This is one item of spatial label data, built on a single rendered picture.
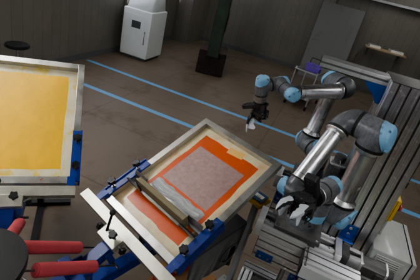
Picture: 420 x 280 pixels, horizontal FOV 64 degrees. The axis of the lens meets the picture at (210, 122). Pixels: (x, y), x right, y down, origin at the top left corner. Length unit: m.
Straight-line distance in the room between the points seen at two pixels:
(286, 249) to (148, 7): 6.52
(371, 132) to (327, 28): 8.99
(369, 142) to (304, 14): 9.34
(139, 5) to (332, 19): 5.44
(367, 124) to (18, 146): 1.70
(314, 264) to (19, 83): 1.86
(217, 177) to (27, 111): 1.12
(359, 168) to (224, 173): 0.72
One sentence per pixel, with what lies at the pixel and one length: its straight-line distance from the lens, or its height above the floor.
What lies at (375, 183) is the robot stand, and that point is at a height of 1.54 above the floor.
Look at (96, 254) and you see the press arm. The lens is 1.65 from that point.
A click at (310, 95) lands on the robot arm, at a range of 1.85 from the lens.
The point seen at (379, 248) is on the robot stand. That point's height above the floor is 1.23.
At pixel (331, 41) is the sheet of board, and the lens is 10.34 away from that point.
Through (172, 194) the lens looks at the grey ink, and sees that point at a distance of 1.81.
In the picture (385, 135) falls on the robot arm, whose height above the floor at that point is 1.87.
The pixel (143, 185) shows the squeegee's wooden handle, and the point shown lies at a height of 1.23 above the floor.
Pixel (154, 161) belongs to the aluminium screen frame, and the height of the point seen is 1.24.
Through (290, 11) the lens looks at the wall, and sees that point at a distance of 10.73.
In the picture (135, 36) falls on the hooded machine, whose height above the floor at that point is 0.52.
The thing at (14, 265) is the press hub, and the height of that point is 1.32.
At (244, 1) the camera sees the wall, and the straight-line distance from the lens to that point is 11.04.
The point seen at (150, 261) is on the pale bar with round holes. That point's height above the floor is 1.13.
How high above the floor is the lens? 2.30
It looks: 25 degrees down
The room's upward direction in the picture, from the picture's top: 14 degrees clockwise
